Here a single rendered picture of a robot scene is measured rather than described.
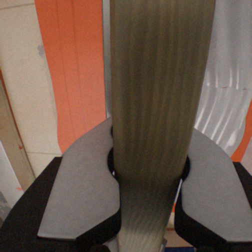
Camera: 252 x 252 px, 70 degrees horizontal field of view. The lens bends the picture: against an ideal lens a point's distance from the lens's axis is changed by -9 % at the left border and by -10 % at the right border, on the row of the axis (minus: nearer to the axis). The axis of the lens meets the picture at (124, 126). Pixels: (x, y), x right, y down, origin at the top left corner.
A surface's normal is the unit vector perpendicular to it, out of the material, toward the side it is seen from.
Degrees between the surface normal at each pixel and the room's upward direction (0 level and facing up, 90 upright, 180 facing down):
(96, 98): 0
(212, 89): 33
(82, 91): 0
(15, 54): 0
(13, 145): 90
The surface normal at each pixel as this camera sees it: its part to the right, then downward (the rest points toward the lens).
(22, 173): 1.00, 0.03
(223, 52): 0.48, 0.35
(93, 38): -0.06, 0.55
